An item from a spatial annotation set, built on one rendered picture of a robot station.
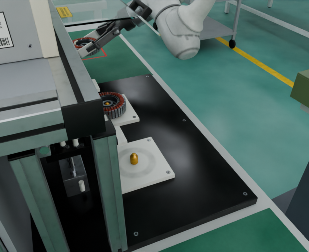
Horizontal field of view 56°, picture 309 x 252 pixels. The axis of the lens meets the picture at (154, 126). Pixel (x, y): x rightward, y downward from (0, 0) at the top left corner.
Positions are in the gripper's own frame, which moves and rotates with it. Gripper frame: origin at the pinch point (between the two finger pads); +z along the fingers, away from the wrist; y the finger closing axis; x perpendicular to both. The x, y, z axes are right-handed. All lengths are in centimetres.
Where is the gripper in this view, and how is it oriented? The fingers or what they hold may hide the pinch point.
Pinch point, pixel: (85, 45)
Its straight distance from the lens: 115.2
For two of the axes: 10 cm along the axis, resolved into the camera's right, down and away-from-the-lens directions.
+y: -0.8, -6.0, 8.0
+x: -5.0, -6.7, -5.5
